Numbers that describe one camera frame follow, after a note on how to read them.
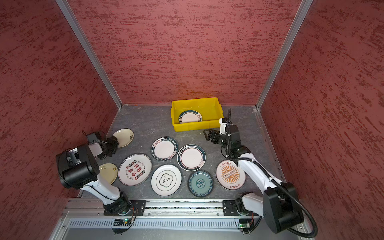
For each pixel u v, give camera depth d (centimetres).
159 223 71
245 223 71
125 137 101
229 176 85
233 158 61
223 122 75
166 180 83
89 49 87
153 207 76
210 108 117
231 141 63
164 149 95
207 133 79
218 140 74
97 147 68
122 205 69
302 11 73
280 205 42
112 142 87
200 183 82
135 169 87
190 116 114
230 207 74
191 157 92
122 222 71
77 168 48
